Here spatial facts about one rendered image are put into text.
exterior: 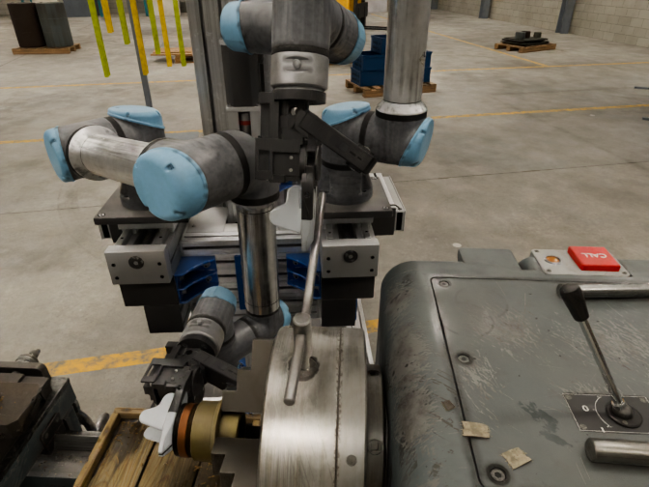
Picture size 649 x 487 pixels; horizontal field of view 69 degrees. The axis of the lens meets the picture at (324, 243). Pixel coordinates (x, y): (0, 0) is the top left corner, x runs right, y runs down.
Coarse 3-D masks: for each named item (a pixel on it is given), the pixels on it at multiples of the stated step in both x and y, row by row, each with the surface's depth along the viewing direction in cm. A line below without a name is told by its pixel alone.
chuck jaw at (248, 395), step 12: (252, 348) 70; (264, 348) 70; (252, 360) 69; (264, 360) 69; (240, 372) 69; (252, 372) 69; (264, 372) 69; (240, 384) 69; (252, 384) 69; (264, 384) 69; (228, 396) 69; (240, 396) 69; (252, 396) 69; (228, 408) 69; (240, 408) 68; (252, 408) 68
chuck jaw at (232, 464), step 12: (216, 444) 65; (228, 444) 65; (240, 444) 65; (252, 444) 65; (216, 456) 64; (228, 456) 63; (240, 456) 63; (252, 456) 63; (216, 468) 64; (228, 468) 61; (240, 468) 61; (252, 468) 61; (228, 480) 61; (240, 480) 60; (252, 480) 60
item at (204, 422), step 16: (176, 416) 68; (192, 416) 68; (208, 416) 67; (224, 416) 68; (240, 416) 69; (176, 432) 67; (192, 432) 66; (208, 432) 66; (224, 432) 67; (240, 432) 72; (176, 448) 67; (192, 448) 66; (208, 448) 66
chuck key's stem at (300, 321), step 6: (294, 318) 55; (300, 318) 55; (306, 318) 55; (294, 324) 55; (300, 324) 54; (306, 324) 54; (294, 330) 55; (300, 330) 55; (306, 330) 55; (294, 336) 56; (306, 336) 55; (294, 342) 57; (306, 342) 56; (306, 348) 57; (306, 354) 57; (306, 360) 59; (306, 366) 59
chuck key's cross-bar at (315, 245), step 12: (324, 204) 70; (312, 252) 64; (312, 264) 63; (312, 276) 62; (312, 288) 61; (312, 300) 60; (300, 312) 58; (300, 336) 55; (300, 348) 53; (300, 360) 52; (288, 384) 49; (288, 396) 48
